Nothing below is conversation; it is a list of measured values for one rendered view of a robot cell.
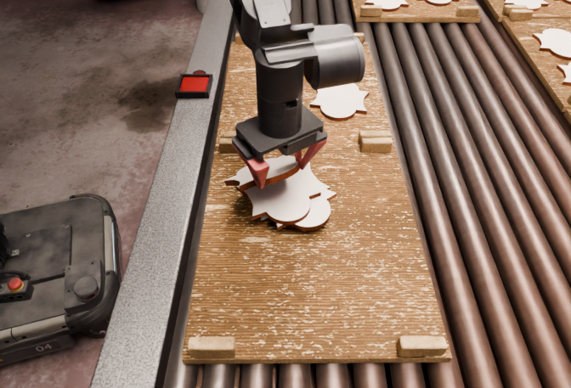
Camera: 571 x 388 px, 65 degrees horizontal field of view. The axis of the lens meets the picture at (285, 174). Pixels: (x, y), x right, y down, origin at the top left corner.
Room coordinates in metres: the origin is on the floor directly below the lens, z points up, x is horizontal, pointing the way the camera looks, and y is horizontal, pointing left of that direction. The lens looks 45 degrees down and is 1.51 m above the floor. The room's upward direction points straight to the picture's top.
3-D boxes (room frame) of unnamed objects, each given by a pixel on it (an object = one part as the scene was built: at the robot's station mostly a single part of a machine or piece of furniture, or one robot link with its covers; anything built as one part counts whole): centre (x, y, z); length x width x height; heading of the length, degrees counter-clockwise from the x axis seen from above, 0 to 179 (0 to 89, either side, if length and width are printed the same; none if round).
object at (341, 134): (0.86, -0.04, 0.93); 0.41 x 0.35 x 0.02; 0
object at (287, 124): (0.46, 0.01, 1.16); 0.10 x 0.07 x 0.07; 123
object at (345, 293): (0.45, -0.04, 0.93); 0.41 x 0.35 x 0.02; 0
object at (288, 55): (0.47, 0.00, 1.22); 0.07 x 0.06 x 0.07; 107
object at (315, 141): (0.48, -0.01, 1.09); 0.07 x 0.07 x 0.09; 33
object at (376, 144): (0.64, -0.17, 0.95); 0.06 x 0.02 x 0.03; 90
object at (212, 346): (0.25, 0.09, 0.95); 0.06 x 0.02 x 0.03; 90
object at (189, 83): (0.88, 0.21, 0.92); 0.06 x 0.06 x 0.01; 89
